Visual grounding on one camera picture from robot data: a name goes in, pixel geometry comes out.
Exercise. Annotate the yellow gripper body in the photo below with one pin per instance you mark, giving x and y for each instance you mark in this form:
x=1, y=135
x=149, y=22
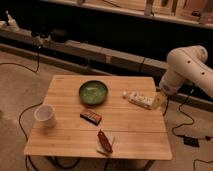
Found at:
x=159, y=99

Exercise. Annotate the white plastic bottle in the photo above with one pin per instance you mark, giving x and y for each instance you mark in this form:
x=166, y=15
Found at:
x=138, y=99

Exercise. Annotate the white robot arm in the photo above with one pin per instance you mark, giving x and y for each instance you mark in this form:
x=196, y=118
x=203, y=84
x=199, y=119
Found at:
x=187, y=63

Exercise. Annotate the green ceramic bowl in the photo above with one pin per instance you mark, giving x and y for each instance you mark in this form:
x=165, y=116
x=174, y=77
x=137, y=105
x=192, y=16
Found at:
x=93, y=92

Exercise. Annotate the white spray bottle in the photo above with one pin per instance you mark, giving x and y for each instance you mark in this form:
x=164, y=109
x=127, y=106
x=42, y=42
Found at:
x=12, y=22

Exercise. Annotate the black power adapter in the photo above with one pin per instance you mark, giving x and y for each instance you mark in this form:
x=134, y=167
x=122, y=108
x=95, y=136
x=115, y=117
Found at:
x=191, y=141

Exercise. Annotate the red brown snack packet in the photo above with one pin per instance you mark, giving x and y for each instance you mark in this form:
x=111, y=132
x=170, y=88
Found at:
x=104, y=142

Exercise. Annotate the wooden table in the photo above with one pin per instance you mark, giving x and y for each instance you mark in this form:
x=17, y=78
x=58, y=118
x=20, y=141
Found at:
x=138, y=133

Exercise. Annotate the brown chocolate bar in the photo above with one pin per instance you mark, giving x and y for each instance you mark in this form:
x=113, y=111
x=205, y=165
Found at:
x=91, y=117

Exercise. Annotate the white napkin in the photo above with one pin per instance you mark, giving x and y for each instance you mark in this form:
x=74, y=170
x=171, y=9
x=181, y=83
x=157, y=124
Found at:
x=100, y=149

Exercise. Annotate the white paper cup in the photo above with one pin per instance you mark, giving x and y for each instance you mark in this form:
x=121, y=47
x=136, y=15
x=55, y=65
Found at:
x=45, y=115

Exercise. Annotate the black device on ledge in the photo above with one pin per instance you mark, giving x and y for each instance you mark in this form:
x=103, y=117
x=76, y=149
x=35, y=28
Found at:
x=60, y=36

